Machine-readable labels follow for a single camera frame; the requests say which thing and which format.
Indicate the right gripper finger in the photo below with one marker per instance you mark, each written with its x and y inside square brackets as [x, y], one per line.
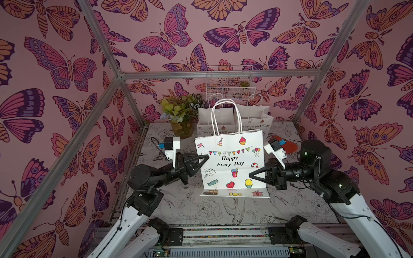
[262, 172]
[263, 180]

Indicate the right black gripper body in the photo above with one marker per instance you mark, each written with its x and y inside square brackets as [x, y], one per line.
[273, 176]

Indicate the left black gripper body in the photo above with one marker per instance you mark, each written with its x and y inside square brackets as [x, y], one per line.
[177, 171]

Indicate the white party paper bag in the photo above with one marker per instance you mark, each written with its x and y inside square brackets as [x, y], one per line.
[232, 157]

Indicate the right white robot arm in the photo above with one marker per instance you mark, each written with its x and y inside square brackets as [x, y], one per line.
[338, 191]

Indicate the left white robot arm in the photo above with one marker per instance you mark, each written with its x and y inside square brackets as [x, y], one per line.
[135, 232]

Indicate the back left white paper bag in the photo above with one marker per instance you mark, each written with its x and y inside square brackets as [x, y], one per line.
[218, 119]

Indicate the back right white paper bag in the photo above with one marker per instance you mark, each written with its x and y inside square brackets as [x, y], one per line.
[254, 115]

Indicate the red glove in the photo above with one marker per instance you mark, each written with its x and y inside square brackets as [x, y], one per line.
[288, 146]

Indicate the potted green plant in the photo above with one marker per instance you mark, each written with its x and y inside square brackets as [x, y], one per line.
[181, 112]

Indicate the small succulent in basket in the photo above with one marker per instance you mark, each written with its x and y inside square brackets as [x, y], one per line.
[244, 84]

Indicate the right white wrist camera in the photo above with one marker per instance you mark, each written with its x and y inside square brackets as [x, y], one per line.
[274, 147]

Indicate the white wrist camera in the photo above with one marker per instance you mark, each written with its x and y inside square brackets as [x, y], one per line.
[170, 148]
[274, 147]

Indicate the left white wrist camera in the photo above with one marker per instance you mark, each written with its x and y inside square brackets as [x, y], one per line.
[170, 148]

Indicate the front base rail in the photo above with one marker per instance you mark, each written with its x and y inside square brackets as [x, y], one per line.
[266, 241]

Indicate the white wire wall basket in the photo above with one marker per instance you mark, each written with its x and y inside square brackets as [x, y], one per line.
[225, 84]

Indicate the aluminium frame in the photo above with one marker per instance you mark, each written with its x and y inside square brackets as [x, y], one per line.
[20, 227]

